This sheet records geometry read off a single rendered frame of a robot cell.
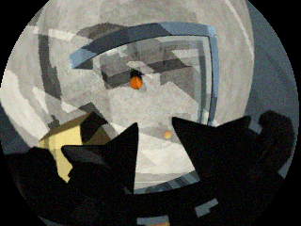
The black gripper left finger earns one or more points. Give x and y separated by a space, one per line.
117 157

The clear l-shaped low wall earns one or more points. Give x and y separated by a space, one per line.
201 59

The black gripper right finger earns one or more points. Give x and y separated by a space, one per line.
204 143

